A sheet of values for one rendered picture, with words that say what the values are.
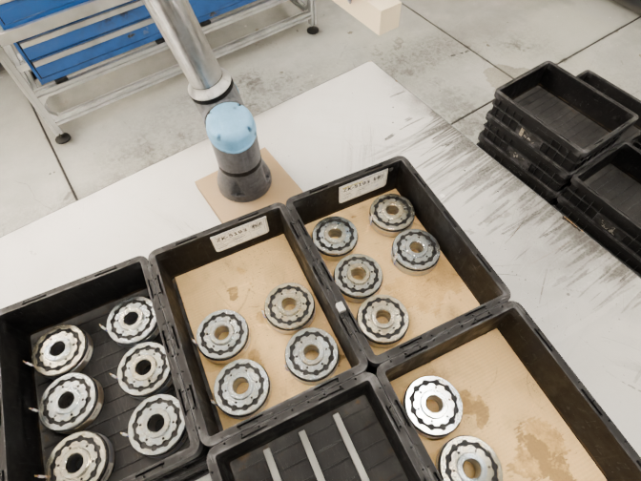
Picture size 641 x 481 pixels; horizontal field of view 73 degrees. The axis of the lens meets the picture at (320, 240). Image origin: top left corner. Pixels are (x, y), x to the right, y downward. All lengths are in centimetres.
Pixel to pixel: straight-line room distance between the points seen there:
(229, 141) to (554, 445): 90
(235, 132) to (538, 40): 251
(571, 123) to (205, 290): 150
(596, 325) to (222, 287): 86
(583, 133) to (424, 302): 116
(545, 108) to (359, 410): 146
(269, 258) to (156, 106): 191
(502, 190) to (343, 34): 202
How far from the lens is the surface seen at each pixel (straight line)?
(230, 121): 109
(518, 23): 339
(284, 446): 85
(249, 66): 290
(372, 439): 85
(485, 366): 92
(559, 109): 198
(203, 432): 77
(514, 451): 90
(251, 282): 95
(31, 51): 255
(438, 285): 96
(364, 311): 88
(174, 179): 135
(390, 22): 117
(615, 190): 194
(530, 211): 130
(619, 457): 88
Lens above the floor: 167
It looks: 58 degrees down
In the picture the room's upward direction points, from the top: 3 degrees counter-clockwise
